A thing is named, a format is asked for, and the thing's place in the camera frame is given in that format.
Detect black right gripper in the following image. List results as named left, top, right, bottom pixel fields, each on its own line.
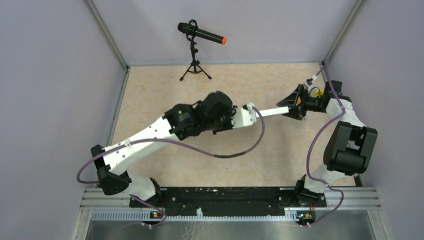
left=276, top=84, right=325, bottom=121

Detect white wooden photo frame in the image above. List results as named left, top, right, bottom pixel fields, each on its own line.
left=258, top=106, right=290, bottom=118

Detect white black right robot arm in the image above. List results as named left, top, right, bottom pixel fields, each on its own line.
left=276, top=79, right=378, bottom=206

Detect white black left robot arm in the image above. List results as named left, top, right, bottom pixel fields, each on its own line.
left=94, top=91, right=239, bottom=207

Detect yellow plastic box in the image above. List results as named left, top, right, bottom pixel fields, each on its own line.
left=312, top=90, right=324, bottom=98

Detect black tripod microphone stand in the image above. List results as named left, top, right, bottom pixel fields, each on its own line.
left=179, top=19, right=212, bottom=81

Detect black microphone orange tip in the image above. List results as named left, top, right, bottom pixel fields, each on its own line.
left=177, top=22, right=227, bottom=45

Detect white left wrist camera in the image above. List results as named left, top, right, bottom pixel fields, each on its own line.
left=231, top=102, right=257, bottom=129

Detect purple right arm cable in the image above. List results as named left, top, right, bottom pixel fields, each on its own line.
left=304, top=64, right=345, bottom=228

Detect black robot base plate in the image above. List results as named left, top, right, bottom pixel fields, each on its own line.
left=147, top=186, right=327, bottom=217

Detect aluminium rail front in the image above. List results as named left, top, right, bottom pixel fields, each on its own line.
left=80, top=187, right=381, bottom=222

